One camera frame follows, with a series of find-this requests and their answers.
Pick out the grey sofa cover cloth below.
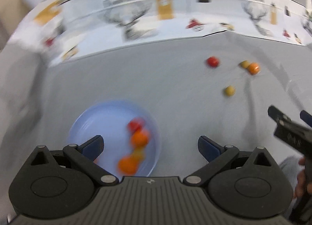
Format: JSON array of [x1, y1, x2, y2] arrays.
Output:
[[0, 0, 312, 220]]

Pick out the yellow-green small fruit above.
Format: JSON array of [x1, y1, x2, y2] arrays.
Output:
[[239, 60, 251, 69]]

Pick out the deer print white cloth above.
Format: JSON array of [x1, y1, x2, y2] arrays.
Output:
[[10, 0, 311, 66]]

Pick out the blue plastic plate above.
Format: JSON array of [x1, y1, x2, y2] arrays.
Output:
[[67, 100, 161, 179]]

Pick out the person's right hand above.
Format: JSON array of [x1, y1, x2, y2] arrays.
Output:
[[293, 169, 310, 199]]

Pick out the yellow-green small fruit three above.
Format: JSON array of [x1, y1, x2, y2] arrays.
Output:
[[131, 147, 145, 163]]

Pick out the yellow-green small fruit two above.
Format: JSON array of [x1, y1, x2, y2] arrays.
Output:
[[224, 85, 236, 97]]

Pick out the large orange tangerine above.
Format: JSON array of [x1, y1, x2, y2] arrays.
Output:
[[117, 156, 140, 176]]

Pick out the red cherry tomato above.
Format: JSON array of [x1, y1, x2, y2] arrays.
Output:
[[206, 56, 220, 68], [127, 117, 145, 134]]

